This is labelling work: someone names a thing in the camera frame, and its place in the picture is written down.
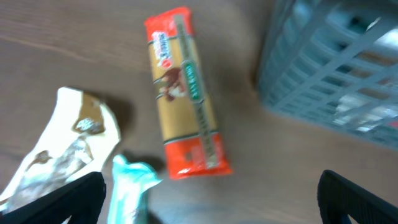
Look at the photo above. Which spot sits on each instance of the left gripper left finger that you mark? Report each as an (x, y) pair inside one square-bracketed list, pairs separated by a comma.
[(79, 202)]

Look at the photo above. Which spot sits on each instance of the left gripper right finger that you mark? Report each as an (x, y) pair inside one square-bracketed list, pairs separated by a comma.
[(340, 200)]

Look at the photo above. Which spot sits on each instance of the grey plastic basket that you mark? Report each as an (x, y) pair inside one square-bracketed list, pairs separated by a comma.
[(334, 64)]

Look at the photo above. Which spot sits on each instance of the light blue snack bar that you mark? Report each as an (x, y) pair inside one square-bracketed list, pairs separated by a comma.
[(131, 181)]

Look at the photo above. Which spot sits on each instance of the white brown snack bag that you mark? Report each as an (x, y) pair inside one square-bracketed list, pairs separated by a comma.
[(80, 136)]

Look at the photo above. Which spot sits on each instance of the San Remo spaghetti packet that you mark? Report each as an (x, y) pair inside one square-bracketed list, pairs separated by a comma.
[(191, 137)]

